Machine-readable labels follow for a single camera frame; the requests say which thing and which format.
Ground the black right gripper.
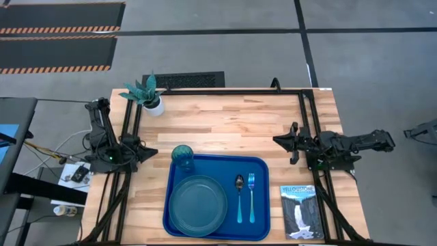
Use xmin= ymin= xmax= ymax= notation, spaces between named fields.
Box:
xmin=272 ymin=122 xmax=311 ymax=165

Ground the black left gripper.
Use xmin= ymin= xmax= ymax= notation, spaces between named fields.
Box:
xmin=126 ymin=135 xmax=159 ymax=165

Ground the teal faceted plastic cup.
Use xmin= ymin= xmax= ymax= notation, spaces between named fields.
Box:
xmin=170 ymin=144 xmax=195 ymax=173

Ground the spoon with teal handle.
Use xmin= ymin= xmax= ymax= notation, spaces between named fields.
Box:
xmin=234 ymin=174 xmax=245 ymax=224

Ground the fork with teal handle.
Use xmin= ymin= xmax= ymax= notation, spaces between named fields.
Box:
xmin=247 ymin=172 xmax=256 ymax=224

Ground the teal round plate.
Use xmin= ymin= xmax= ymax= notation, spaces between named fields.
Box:
xmin=168 ymin=174 xmax=228 ymax=238

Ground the blue plastic tray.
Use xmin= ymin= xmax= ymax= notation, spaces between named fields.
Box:
xmin=162 ymin=153 xmax=272 ymax=242

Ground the green plant in white pot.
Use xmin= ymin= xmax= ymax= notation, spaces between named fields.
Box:
xmin=118 ymin=70 xmax=165 ymax=118

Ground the black handheld controller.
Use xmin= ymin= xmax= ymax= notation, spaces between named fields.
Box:
xmin=70 ymin=165 xmax=89 ymax=183

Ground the Yellowstone waterfall picture card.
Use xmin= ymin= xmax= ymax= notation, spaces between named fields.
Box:
xmin=279 ymin=184 xmax=325 ymax=241

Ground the white paper sheet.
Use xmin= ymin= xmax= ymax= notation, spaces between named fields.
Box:
xmin=51 ymin=162 xmax=93 ymax=208

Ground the black floor vent grate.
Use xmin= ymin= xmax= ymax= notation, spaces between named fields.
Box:
xmin=141 ymin=70 xmax=226 ymax=89

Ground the clear plastic bottle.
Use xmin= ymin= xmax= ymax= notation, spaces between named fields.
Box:
xmin=53 ymin=204 xmax=79 ymax=218

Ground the black side table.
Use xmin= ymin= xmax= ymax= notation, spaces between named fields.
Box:
xmin=5 ymin=166 xmax=88 ymax=246

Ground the grey desk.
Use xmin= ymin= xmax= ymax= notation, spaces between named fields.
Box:
xmin=0 ymin=97 xmax=38 ymax=246

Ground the black mat with hazard stripes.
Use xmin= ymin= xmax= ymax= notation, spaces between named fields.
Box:
xmin=0 ymin=1 xmax=126 ymax=35
xmin=0 ymin=35 xmax=119 ymax=75

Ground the blue flat item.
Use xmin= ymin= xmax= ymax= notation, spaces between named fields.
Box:
xmin=0 ymin=123 xmax=20 ymax=163

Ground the black aluminium table frame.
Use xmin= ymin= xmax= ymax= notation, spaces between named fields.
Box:
xmin=76 ymin=87 xmax=373 ymax=246

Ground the white cable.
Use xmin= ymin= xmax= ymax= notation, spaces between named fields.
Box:
xmin=23 ymin=128 xmax=94 ymax=176

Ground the yellow cable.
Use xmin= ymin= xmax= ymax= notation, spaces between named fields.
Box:
xmin=25 ymin=141 xmax=52 ymax=159

